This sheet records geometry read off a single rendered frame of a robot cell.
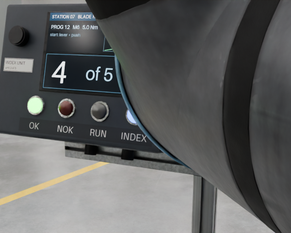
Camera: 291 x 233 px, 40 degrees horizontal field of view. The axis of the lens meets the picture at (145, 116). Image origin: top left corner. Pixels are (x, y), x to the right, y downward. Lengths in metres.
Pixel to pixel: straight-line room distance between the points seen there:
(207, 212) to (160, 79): 0.43
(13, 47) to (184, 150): 0.47
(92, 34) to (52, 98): 0.10
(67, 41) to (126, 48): 0.40
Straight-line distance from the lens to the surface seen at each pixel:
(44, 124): 0.56
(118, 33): 0.16
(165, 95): 0.15
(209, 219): 0.57
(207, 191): 0.56
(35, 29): 0.59
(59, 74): 0.55
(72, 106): 0.53
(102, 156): 0.60
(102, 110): 0.51
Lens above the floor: 1.22
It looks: 12 degrees down
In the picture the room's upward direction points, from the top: 1 degrees clockwise
